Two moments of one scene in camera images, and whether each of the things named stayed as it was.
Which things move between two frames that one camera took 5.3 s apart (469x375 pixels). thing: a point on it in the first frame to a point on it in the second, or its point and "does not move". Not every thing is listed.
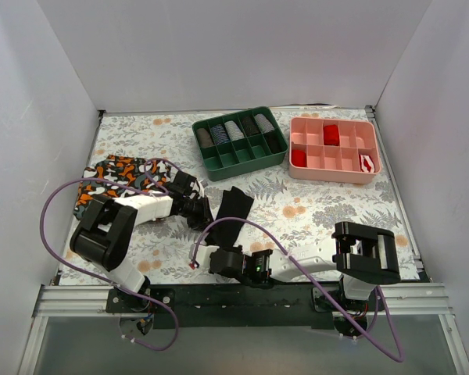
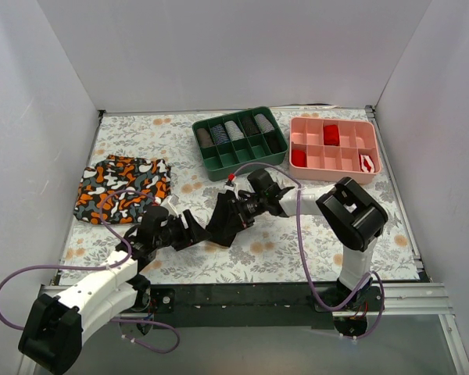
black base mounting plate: [230, 305] does not move
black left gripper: [202, 213] to [184, 230]
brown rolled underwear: [205, 139] does not move
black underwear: [234, 202] does not move
